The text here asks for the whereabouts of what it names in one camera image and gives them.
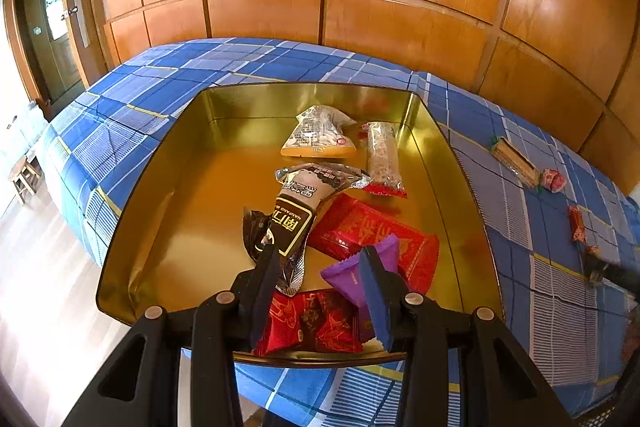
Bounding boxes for white red floral snack packet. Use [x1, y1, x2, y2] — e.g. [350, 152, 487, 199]
[582, 245, 608, 284]

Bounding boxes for long red snack packet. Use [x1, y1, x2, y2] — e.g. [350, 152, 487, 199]
[567, 205, 587, 244]

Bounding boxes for pink snack packet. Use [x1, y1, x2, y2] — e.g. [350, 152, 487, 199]
[539, 168, 566, 194]

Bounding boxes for beige wafer snack pack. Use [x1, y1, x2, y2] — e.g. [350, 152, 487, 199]
[489, 136, 540, 188]

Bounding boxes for purple snack packet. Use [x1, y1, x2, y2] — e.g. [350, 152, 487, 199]
[320, 234, 400, 308]

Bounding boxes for black and gold snack packet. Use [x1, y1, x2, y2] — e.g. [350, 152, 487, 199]
[243, 162, 370, 297]

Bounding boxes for blue plaid bed sheet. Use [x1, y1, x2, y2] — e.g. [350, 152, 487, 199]
[36, 38, 639, 415]

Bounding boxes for gold tin box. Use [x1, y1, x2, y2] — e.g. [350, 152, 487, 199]
[96, 82, 502, 324]

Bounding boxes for dark red snack packet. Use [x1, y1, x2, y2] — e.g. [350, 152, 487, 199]
[253, 289, 363, 355]

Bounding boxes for red square snack packet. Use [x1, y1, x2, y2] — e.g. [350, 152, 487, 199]
[308, 194, 439, 295]

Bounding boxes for small wooden stool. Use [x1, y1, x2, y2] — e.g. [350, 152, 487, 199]
[9, 155, 43, 205]

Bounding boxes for clear nut bar packet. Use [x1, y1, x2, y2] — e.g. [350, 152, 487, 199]
[361, 121, 407, 198]

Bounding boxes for white orange snack packet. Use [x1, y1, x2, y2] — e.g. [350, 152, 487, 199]
[280, 105, 356, 159]

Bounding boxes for wooden door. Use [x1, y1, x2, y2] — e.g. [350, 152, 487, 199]
[1, 0, 114, 120]

